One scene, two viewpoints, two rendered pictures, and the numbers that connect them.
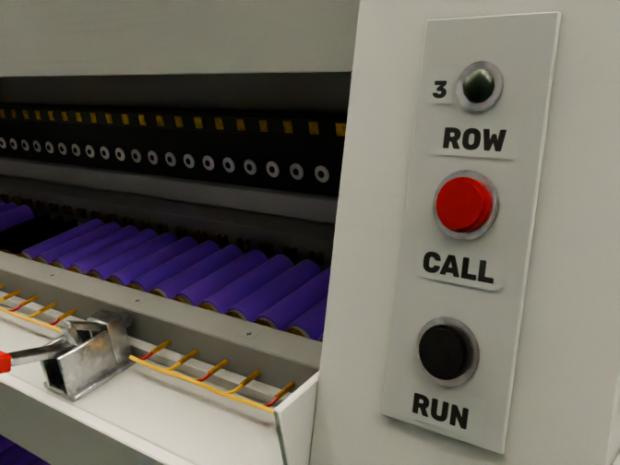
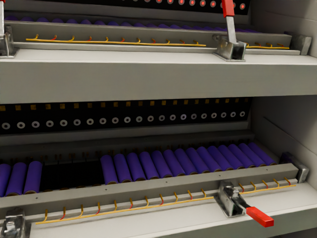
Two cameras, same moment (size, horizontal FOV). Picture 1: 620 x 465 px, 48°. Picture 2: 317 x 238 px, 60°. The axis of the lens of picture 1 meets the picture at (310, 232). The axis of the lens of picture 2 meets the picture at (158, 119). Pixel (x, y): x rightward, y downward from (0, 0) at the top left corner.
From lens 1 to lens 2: 0.51 m
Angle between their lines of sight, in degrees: 54
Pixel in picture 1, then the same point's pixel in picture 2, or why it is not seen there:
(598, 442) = not seen: outside the picture
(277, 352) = (282, 171)
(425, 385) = not seen: outside the picture
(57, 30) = (215, 80)
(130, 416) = (264, 208)
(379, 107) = not seen: outside the picture
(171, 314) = (238, 174)
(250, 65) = (294, 93)
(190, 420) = (276, 199)
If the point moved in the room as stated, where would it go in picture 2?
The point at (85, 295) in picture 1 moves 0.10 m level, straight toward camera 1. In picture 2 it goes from (198, 182) to (276, 188)
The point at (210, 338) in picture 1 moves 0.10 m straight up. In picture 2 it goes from (259, 175) to (260, 109)
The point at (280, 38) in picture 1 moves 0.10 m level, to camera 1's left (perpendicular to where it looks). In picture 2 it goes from (306, 86) to (293, 85)
